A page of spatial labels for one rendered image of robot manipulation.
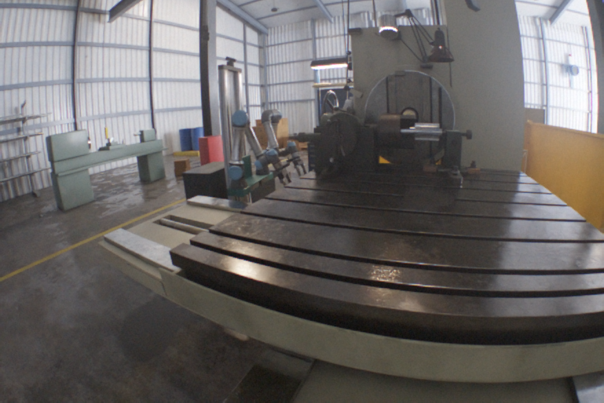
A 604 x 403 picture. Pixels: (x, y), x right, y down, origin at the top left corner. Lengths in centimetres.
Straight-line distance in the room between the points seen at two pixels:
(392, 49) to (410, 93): 33
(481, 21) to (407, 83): 70
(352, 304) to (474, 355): 24
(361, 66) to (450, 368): 170
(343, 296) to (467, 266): 28
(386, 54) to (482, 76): 64
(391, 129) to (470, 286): 99
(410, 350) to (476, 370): 14
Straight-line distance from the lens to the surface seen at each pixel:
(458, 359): 53
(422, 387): 90
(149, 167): 682
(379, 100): 171
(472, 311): 50
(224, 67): 243
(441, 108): 170
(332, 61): 396
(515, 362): 58
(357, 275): 55
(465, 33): 190
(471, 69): 185
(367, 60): 185
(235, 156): 209
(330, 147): 135
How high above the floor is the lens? 131
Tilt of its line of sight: 13 degrees down
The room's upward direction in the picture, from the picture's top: 3 degrees counter-clockwise
